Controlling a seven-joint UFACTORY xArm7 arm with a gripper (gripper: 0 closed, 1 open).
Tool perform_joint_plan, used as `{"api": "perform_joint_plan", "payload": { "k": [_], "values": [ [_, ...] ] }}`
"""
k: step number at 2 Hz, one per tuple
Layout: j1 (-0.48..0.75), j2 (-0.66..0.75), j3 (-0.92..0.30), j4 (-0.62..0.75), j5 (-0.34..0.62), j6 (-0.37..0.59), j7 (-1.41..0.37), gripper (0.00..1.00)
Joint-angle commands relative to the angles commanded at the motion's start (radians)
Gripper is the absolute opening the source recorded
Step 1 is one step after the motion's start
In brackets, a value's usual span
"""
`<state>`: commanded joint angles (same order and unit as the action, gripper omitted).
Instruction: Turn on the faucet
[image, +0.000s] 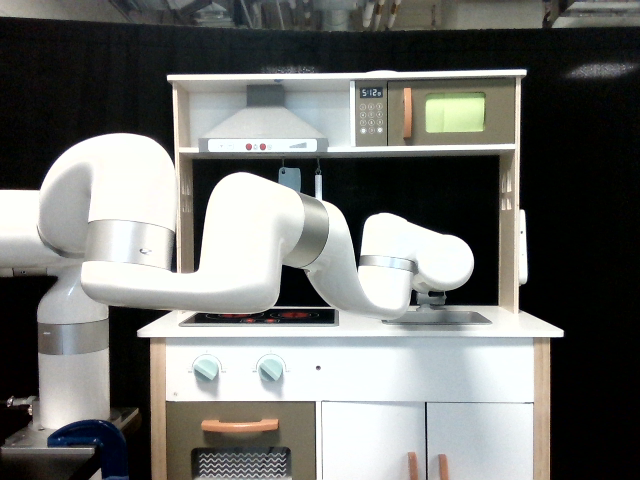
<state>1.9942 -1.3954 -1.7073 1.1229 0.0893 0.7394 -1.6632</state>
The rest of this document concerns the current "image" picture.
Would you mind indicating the orange cabinet handle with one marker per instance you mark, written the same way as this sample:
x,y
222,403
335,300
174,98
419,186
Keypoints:
x,y
443,467
413,468

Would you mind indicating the toy cleaver knife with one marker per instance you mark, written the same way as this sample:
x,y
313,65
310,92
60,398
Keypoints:
x,y
290,177

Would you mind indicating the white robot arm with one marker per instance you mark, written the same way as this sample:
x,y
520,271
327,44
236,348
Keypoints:
x,y
102,224

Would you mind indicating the white range hood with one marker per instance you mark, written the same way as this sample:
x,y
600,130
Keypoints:
x,y
263,126

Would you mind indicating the right mint stove knob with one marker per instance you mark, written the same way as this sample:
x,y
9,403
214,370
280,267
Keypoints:
x,y
270,368

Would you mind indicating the microwave keypad panel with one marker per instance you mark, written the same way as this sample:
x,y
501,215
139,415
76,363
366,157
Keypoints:
x,y
371,125

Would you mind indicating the black toy stovetop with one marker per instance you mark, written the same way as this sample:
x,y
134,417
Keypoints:
x,y
277,316

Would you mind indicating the grey toy faucet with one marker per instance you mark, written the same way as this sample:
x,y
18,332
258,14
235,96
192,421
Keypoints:
x,y
430,301

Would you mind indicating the white side holder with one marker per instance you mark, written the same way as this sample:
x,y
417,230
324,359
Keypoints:
x,y
523,270

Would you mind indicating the left mint stove knob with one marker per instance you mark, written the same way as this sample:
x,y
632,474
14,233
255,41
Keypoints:
x,y
206,368

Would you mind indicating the mint stove knob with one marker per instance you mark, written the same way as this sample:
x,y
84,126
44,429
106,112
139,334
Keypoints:
x,y
206,368
270,368

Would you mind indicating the white cabinet door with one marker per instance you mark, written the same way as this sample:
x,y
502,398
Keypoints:
x,y
371,440
480,440

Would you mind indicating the white wooden toy kitchen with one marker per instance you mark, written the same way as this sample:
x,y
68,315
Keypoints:
x,y
361,359

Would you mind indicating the left white cabinet door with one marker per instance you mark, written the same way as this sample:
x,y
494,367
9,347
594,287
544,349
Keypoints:
x,y
371,440

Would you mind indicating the blue clamp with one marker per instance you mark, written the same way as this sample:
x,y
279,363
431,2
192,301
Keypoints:
x,y
102,434

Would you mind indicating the right orange cabinet handle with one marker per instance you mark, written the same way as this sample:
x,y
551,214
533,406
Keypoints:
x,y
443,467

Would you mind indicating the toy pizza cutter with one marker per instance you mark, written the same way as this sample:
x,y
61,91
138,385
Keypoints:
x,y
318,184

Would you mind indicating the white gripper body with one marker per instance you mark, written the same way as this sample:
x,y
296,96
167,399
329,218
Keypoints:
x,y
420,285

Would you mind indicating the left orange cabinet handle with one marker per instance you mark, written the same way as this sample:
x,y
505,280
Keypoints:
x,y
413,468

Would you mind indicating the toy oven door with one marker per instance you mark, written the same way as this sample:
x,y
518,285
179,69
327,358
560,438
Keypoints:
x,y
287,453

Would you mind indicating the toy microwave door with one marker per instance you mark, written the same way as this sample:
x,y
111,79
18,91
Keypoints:
x,y
454,112

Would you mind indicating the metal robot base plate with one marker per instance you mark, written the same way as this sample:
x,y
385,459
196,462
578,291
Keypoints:
x,y
88,449

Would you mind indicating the orange oven handle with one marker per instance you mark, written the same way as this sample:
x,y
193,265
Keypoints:
x,y
218,426

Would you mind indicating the grey toy sink basin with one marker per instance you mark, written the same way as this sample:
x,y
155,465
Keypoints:
x,y
440,317

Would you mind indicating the orange microwave handle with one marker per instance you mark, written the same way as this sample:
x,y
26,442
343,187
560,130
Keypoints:
x,y
407,113

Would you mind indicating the right white cabinet door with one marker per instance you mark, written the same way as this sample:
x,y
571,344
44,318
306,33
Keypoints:
x,y
480,440

